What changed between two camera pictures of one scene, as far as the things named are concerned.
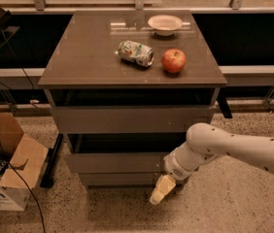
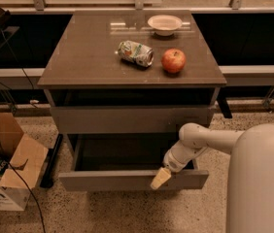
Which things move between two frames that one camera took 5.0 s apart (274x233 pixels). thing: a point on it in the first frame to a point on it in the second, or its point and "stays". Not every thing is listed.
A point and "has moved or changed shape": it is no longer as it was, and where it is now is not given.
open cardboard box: x=27 y=157 stays
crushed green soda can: x=136 y=52 stays
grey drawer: x=120 y=152 has moved or changed shape
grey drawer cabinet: x=125 y=87 stays
